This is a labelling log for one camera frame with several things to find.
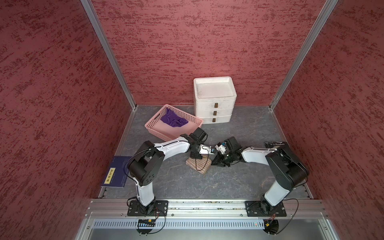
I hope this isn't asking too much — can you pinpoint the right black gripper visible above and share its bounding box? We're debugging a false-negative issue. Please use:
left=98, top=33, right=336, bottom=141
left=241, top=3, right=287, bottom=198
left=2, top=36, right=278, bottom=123
left=210, top=150, right=236, bottom=167

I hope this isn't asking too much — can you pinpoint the striped beige dishcloth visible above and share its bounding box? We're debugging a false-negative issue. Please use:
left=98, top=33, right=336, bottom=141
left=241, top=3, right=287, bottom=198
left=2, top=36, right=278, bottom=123
left=186, top=155, right=212, bottom=175

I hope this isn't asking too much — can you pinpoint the purple dishcloth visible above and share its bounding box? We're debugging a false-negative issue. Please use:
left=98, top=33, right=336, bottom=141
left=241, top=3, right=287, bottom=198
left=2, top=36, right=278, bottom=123
left=161, top=108, right=189, bottom=128

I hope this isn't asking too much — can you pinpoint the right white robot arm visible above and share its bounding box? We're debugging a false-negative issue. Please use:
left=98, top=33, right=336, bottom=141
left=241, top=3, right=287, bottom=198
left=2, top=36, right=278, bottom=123
left=212, top=137, right=309, bottom=215

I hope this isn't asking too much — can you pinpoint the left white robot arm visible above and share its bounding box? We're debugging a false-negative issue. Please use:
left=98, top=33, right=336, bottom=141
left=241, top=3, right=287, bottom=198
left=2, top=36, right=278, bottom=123
left=125, top=128, right=208, bottom=215

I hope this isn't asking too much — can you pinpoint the pink plastic basket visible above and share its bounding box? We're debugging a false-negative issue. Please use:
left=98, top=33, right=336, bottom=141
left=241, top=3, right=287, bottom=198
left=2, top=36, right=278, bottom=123
left=145, top=105, right=203, bottom=142

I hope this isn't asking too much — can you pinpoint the black moon book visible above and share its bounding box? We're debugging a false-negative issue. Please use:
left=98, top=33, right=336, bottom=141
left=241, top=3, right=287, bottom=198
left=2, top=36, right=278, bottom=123
left=264, top=141, right=289, bottom=150

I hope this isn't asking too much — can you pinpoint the white three-drawer organizer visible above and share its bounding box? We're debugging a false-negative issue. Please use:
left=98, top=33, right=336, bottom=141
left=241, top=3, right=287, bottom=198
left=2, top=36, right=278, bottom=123
left=194, top=77, right=237, bottom=125

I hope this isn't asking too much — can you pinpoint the dark blue book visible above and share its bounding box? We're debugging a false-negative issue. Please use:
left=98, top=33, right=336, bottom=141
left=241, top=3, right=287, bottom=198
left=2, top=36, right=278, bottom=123
left=101, top=156, right=131, bottom=188

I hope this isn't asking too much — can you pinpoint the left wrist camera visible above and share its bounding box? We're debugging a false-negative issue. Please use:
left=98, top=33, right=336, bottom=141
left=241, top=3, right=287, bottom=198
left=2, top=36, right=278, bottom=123
left=199, top=145, right=217, bottom=155

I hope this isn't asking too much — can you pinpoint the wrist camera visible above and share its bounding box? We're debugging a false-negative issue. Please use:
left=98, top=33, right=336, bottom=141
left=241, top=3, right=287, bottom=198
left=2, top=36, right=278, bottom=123
left=215, top=143, right=228, bottom=155
left=199, top=145, right=217, bottom=155

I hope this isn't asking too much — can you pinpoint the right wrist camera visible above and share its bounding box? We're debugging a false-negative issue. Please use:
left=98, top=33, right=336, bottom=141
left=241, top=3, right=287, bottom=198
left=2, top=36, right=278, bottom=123
left=215, top=143, right=228, bottom=155

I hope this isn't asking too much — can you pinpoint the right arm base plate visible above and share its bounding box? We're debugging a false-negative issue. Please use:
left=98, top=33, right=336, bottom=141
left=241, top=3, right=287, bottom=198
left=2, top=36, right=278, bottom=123
left=245, top=201, right=287, bottom=217

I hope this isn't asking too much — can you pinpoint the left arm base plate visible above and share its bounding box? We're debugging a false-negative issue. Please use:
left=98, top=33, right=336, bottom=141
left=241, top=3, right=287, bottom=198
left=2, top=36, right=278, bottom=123
left=127, top=200, right=169, bottom=217

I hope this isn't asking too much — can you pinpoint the left aluminium corner post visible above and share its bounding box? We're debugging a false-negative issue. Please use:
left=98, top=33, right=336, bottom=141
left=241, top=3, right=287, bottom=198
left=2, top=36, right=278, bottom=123
left=81, top=0, right=137, bottom=111

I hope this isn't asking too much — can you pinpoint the aluminium corner post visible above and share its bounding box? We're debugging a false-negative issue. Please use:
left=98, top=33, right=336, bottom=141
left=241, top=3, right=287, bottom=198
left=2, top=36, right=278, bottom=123
left=269, top=0, right=338, bottom=112
left=81, top=0, right=137, bottom=111

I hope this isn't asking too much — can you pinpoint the right aluminium corner post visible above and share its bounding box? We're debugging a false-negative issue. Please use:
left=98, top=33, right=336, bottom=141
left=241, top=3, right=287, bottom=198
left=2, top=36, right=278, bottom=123
left=269, top=0, right=338, bottom=112

